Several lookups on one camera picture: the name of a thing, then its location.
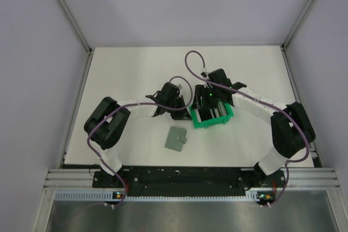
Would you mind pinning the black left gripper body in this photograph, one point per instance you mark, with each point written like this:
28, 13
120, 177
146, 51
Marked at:
176, 102

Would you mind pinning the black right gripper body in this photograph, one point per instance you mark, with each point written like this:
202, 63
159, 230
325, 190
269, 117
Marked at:
209, 95

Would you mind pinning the green plastic card bin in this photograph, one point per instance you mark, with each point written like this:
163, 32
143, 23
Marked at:
205, 124

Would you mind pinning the sage green leather card holder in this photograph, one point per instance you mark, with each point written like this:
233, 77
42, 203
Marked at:
176, 138

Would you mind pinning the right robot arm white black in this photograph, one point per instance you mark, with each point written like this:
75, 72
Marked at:
291, 128

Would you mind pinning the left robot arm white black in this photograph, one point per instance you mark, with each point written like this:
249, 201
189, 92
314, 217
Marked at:
106, 124

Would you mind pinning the stack of cards in bin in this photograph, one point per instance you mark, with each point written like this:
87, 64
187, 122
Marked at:
209, 114

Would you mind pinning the metal sheet panel front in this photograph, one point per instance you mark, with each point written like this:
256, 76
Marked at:
295, 211

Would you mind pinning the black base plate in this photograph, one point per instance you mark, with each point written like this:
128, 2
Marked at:
186, 181

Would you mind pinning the aluminium frame post left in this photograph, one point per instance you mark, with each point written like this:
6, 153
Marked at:
74, 25

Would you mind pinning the aluminium frame post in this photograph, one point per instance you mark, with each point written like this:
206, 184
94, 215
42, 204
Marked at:
74, 25
305, 11

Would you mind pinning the aluminium frame rail front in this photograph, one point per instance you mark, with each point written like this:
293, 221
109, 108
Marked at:
314, 179

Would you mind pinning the white slotted cable duct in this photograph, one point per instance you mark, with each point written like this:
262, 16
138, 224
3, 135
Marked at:
109, 196

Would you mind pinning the aluminium frame post right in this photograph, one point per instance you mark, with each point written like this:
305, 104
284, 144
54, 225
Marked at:
305, 11

